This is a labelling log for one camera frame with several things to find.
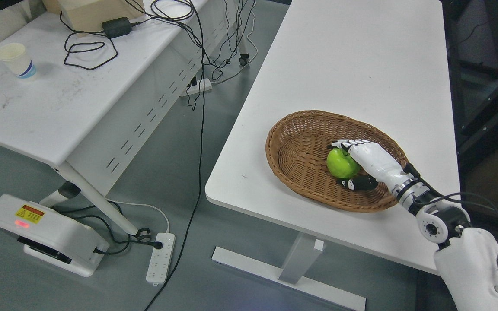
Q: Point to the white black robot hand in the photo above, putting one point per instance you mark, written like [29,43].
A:
[379,165]

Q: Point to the green apple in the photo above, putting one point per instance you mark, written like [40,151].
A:
[341,165]

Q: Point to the brown wicker basket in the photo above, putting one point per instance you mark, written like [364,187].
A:
[296,151]

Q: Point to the white power strip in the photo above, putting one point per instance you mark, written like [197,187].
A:
[160,259]
[200,85]

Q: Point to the black power adapter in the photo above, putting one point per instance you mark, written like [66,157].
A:
[117,27]

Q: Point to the white folding desk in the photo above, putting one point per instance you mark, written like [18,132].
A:
[88,125]

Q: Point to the cardboard box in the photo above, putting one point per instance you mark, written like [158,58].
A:
[90,14]

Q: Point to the white machine base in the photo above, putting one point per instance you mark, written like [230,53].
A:
[52,237]

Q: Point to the paper cup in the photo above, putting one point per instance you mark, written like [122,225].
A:
[18,61]

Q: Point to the white pedestal table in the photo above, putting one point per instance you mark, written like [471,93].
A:
[382,62]

